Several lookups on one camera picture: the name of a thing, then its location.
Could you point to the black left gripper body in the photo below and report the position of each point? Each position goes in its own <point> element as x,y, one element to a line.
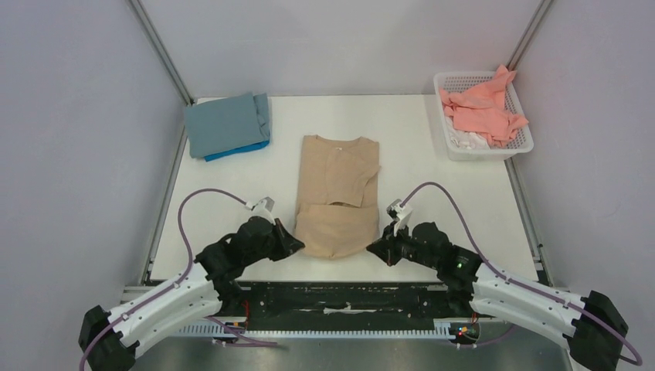
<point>255,256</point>

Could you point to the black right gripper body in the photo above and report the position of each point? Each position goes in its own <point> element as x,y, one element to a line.
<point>392,244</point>

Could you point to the beige t shirt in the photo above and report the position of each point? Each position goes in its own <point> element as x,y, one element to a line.
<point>337,211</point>

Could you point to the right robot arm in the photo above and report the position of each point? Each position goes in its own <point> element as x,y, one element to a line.
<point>589,327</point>

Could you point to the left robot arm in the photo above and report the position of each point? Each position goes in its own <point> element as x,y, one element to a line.
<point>113,339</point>

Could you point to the bright blue folded t shirt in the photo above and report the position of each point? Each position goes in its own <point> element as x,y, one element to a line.
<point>235,151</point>

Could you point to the white t shirt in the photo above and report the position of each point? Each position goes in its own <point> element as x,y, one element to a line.
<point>465,139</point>

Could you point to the grey-blue folded t shirt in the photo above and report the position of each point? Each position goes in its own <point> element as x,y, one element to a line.
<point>227,123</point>

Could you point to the white plastic laundry basket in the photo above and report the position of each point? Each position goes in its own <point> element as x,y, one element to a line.
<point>461,81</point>

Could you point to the pink t shirt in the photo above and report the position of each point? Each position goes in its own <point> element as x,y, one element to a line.
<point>481,110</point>

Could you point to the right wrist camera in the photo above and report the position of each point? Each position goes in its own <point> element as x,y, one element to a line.
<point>400,214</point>

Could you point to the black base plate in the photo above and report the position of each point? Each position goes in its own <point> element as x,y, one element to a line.
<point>343,306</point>

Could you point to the white cable duct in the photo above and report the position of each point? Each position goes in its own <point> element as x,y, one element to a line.
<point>440,330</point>

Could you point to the aluminium frame rail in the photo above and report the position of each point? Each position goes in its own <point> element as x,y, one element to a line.
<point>160,49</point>

